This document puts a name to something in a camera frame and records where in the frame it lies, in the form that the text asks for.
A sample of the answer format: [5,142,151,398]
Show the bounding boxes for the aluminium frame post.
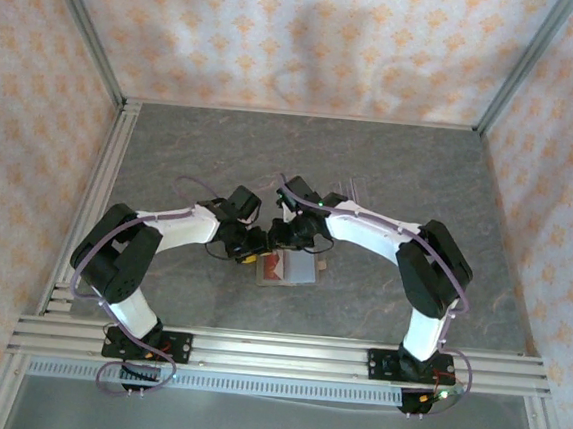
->
[473,0,573,144]
[30,0,137,107]

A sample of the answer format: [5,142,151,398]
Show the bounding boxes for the small circuit board with LED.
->
[418,384,466,408]

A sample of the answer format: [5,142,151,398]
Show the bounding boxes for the red white credit card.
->
[260,253,289,282]

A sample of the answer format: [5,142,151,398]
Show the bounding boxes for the thin aluminium rail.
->
[125,93,481,135]

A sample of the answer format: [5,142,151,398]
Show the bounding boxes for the grey slotted cable duct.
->
[25,357,406,409]

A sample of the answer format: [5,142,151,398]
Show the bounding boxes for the purple cable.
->
[257,173,493,425]
[59,165,233,406]

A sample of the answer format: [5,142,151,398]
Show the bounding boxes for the wide aluminium frame rail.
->
[5,310,554,401]

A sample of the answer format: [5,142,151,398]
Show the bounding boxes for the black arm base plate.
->
[365,346,458,389]
[100,325,195,367]

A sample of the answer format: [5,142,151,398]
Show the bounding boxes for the beige card holder clear sleeves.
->
[253,245,328,293]

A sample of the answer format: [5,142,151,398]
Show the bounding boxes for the slotted aluminium side rail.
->
[36,93,145,323]

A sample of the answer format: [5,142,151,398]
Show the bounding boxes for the clear acrylic card stand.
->
[332,176,371,208]

